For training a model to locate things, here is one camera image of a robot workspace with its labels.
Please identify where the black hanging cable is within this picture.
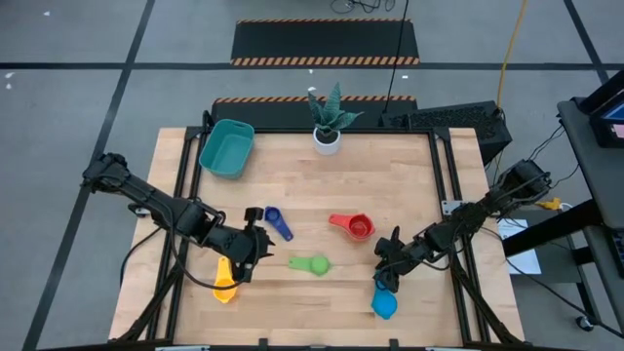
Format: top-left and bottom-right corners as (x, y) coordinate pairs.
(382, 0), (410, 116)

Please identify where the black coiled floor cable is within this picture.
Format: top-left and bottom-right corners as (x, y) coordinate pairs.
(330, 0), (396, 15)

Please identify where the yellow measuring cup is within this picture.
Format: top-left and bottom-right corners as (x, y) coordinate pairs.
(213, 256), (240, 304)

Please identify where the yellow hanging cable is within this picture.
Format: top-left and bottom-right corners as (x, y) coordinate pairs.
(495, 0), (530, 111)

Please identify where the snake plant in white pot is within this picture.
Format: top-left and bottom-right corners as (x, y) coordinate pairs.
(306, 81), (365, 157)

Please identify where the dark blue measuring cup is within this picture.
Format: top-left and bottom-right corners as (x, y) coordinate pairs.
(263, 205), (294, 243)

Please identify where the red measuring cup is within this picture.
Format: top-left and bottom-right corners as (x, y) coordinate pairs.
(328, 213), (376, 242)

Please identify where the dark grey equipment cart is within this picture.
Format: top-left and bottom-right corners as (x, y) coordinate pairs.
(501, 67), (624, 342)

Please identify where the green measuring cup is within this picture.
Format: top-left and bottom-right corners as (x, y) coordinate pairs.
(287, 254), (333, 278)

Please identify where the white paper sheet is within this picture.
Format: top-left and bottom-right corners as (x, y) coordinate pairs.
(496, 217), (542, 276)

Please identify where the black computer case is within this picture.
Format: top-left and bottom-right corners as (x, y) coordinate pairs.
(379, 100), (513, 166)

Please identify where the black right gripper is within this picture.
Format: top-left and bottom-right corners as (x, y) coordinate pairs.
(373, 225), (438, 293)

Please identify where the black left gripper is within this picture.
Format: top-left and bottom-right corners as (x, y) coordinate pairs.
(204, 207), (275, 285)

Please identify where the light blue measuring cup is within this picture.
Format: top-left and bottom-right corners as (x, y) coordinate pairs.
(370, 280), (399, 321)

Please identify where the black hazard-striped floor mat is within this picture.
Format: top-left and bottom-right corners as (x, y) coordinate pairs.
(229, 18), (420, 67)
(210, 96), (419, 131)

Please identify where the black monitor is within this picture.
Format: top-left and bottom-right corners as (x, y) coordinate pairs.
(589, 90), (624, 149)

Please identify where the teal plastic basket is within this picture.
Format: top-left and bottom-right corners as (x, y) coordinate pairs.
(198, 119), (256, 180)

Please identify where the black aluminium table frame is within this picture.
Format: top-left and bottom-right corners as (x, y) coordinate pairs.
(116, 125), (526, 350)

